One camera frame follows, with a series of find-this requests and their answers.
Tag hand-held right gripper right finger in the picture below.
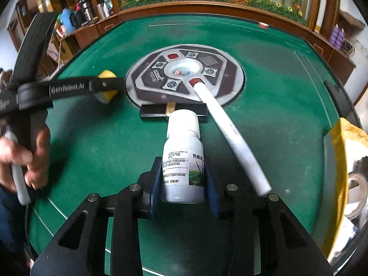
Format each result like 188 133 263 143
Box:
203 167 334 276

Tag small black container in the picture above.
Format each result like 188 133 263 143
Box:
70 11 83 27

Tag black board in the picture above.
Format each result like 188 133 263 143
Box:
139 103 207 123

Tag blue plastic container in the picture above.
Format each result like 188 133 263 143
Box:
59 8 76 33

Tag brown wooden shelf piece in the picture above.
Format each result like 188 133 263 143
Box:
339 10 365 31

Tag person's left forearm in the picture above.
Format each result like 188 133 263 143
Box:
0 182 29 253

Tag tangled cables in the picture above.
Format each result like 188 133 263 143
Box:
343 39 359 61

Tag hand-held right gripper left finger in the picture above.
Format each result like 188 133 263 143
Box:
30 156 164 276

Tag white bottle green label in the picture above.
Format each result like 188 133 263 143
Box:
159 109 206 204

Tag cardboard box yellow tape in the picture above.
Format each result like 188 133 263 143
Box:
320 118 368 262

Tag wooden side cabinet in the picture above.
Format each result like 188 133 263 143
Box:
43 20 123 61

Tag round table control panel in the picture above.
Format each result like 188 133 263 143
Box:
126 44 246 107

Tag grey tape roll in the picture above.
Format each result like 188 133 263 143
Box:
343 170 368 225

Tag person's left hand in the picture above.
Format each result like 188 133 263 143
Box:
0 126 52 192

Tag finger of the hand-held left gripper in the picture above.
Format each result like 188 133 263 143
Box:
89 75 127 97

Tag white plastic pipe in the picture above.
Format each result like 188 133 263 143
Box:
189 80 273 197

